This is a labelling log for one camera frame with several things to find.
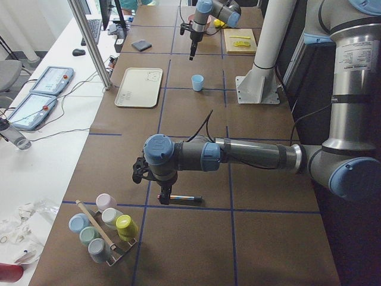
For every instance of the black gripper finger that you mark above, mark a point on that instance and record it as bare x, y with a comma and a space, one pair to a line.
163, 196
191, 56
168, 194
194, 48

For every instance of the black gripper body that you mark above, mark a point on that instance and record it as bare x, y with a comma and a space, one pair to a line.
195, 36
165, 185

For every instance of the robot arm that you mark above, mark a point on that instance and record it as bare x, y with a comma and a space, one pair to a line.
345, 162
228, 12

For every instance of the light blue cup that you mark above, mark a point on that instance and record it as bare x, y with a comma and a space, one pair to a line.
197, 82

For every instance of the yellow-green cup on rack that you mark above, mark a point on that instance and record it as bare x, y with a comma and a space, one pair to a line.
126, 227

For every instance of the white cup on rack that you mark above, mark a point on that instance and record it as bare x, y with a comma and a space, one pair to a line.
109, 217

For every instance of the pink cup on rack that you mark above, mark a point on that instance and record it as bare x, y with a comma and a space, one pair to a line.
105, 201

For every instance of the metal cup rack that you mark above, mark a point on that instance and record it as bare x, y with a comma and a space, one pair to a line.
123, 247

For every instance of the grey cup on rack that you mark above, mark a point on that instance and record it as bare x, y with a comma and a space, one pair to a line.
99, 250

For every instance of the green cup on rack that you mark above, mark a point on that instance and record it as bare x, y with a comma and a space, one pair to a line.
88, 234

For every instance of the blue cup on rack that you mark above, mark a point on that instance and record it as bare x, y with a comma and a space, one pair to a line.
78, 222

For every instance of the yellow plastic knife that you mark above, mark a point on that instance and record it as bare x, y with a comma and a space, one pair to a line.
240, 37

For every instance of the wooden cutting board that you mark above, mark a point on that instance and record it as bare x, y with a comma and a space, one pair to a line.
230, 49

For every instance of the lemon slices row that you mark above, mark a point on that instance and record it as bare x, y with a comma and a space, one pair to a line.
241, 44

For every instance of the grey folded cloth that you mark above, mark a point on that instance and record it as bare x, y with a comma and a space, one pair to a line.
141, 45

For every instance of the cream bear tray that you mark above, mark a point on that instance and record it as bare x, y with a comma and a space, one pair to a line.
139, 88

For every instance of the black keyboard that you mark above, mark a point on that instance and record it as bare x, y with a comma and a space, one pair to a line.
95, 28

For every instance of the black computer mouse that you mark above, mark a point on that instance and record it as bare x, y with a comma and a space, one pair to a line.
78, 52

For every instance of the teach pendant far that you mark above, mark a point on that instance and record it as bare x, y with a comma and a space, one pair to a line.
53, 80

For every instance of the teach pendant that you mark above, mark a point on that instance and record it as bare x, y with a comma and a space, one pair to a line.
53, 80
32, 111

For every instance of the crumpled white plastic bags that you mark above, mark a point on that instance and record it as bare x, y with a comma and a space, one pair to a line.
25, 232

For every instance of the teach pendant near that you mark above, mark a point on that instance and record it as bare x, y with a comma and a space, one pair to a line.
32, 111

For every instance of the clear water bottle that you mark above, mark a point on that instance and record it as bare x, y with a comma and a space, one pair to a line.
14, 136

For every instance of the red bottle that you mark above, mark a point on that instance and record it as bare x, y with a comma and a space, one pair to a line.
10, 273

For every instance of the wooden rack handle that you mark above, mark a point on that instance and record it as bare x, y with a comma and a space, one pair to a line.
90, 214

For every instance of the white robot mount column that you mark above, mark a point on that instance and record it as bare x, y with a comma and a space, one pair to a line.
259, 85

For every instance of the aluminium frame post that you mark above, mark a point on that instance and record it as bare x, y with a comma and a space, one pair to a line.
82, 22

